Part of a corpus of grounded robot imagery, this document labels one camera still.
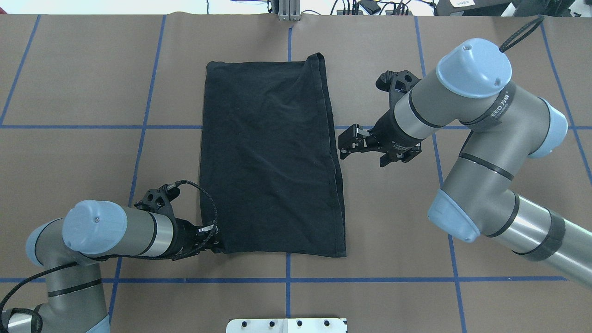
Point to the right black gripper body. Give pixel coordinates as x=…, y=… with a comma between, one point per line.
x=392, y=134

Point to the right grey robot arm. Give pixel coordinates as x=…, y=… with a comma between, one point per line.
x=508, y=125

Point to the aluminium frame post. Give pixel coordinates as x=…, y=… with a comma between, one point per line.
x=287, y=10

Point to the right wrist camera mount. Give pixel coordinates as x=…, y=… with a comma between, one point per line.
x=396, y=84

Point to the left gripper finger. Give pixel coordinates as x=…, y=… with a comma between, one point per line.
x=214, y=244
x=211, y=229

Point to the black printed t-shirt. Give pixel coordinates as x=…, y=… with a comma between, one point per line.
x=269, y=158

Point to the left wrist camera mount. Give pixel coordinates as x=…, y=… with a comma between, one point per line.
x=158, y=200

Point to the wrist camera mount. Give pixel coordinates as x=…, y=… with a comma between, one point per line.
x=158, y=200
x=396, y=84

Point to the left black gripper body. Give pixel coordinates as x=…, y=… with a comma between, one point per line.
x=183, y=236

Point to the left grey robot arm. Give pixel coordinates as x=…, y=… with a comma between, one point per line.
x=70, y=249

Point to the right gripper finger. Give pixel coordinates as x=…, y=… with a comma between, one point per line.
x=394, y=156
x=353, y=140

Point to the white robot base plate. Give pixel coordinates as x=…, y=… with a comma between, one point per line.
x=288, y=325

